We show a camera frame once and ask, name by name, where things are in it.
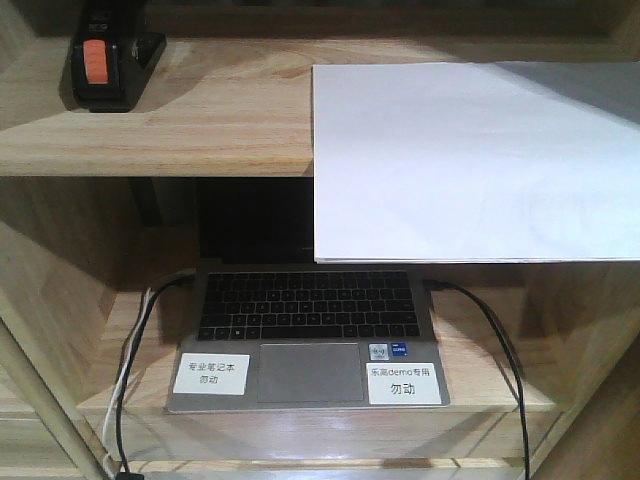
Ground grey laptop with black keys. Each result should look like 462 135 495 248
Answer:
164 177 451 415

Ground white label sticker right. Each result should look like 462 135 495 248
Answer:
366 362 444 406

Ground white cable left of laptop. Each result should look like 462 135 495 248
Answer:
101 269 196 480

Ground white label sticker left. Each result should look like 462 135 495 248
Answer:
172 353 250 396

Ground white paper sheets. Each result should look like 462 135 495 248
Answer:
312 62 639 263

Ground black stapler with orange pad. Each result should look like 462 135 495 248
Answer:
69 1 167 113

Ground black cable right of laptop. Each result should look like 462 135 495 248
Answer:
423 279 532 480

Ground white label sticker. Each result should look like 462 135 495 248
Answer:
172 353 250 396
366 362 444 406

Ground black cable of laptop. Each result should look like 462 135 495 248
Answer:
113 279 194 480
423 279 532 480

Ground black cable left of laptop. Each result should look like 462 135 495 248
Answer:
113 279 194 480

